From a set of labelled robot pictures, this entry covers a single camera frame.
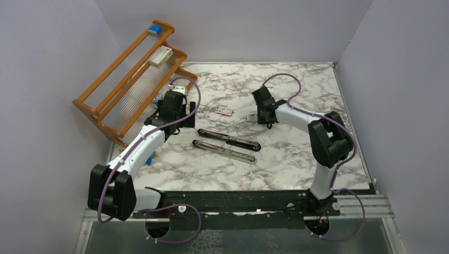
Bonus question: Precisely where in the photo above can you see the silver staple strip tray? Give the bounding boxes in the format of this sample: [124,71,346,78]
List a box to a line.
[246,114,258,123]

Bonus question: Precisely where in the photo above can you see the black stapler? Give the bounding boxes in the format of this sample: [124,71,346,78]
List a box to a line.
[197,129,262,151]

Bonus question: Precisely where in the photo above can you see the red white staple box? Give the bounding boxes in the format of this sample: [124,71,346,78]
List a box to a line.
[217,106,233,116]

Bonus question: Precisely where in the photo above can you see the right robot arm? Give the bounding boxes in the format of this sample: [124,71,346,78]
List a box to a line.
[252,86,354,215]

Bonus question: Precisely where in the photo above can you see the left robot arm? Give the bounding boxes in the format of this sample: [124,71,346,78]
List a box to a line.
[87,86,195,221]

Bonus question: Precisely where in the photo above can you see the blue white jar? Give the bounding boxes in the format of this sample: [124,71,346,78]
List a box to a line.
[151,92,164,105]

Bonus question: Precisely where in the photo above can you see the white red box on shelf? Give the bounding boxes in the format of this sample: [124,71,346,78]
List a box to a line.
[147,46,173,68]

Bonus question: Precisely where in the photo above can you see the orange wooden shelf rack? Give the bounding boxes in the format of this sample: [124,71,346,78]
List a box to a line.
[73,20,197,147]

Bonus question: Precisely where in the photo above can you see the blue grey eraser block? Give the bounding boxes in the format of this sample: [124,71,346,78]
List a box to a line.
[146,24,162,38]

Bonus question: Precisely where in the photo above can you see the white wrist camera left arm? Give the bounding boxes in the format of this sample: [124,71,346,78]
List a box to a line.
[168,84,187,95]

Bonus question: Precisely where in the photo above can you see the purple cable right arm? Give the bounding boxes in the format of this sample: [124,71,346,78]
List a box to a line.
[262,73,366,242]

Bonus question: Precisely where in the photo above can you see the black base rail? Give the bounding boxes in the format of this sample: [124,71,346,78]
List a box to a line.
[86,189,393,232]

